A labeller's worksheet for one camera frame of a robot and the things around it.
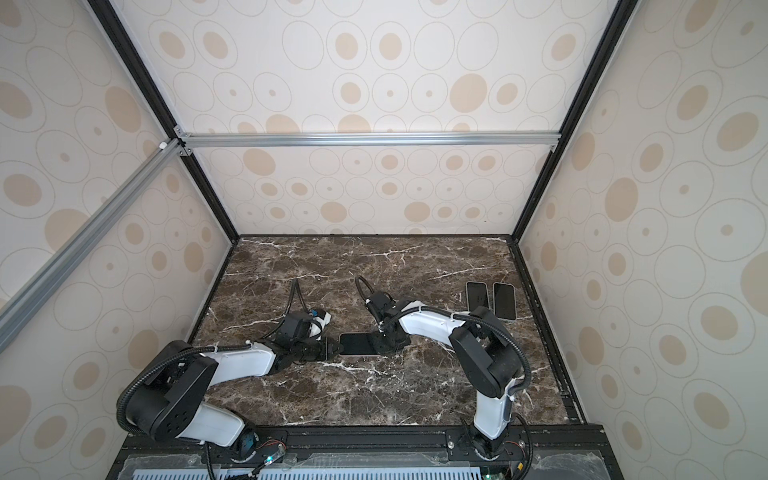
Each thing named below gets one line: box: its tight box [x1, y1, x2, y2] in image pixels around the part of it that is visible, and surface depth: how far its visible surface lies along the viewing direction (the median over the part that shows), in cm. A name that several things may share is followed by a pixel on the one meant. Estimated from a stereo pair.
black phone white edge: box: [493, 282, 517, 321], surface depth 105 cm
